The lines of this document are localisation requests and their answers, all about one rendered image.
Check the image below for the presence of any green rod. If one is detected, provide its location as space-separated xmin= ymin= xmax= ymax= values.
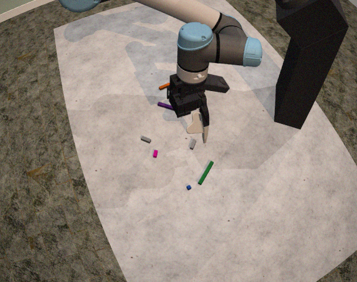
xmin=198 ymin=161 xmax=214 ymax=185

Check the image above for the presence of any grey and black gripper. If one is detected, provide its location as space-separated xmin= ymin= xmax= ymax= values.
xmin=167 ymin=74 xmax=210 ymax=143

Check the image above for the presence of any purple rod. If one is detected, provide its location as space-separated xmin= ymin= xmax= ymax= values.
xmin=157 ymin=102 xmax=173 ymax=110

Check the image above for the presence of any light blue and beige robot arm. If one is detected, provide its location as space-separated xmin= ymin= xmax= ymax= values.
xmin=59 ymin=0 xmax=262 ymax=93

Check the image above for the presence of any orange rod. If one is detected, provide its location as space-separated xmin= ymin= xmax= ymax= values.
xmin=159 ymin=83 xmax=170 ymax=90

